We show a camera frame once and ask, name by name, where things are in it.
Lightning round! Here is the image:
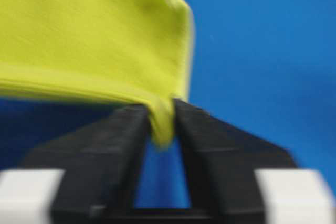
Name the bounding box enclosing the yellow-green towel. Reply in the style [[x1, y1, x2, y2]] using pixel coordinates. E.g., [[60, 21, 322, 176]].
[[1, 0, 194, 148]]

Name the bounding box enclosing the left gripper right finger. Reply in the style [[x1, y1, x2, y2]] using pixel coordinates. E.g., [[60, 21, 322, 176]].
[[173, 98, 336, 224]]

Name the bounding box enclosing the blue table cloth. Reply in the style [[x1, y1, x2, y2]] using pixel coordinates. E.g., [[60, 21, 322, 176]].
[[1, 0, 335, 208]]

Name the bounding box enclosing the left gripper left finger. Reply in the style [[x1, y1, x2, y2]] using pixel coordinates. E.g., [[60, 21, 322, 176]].
[[0, 104, 149, 224]]

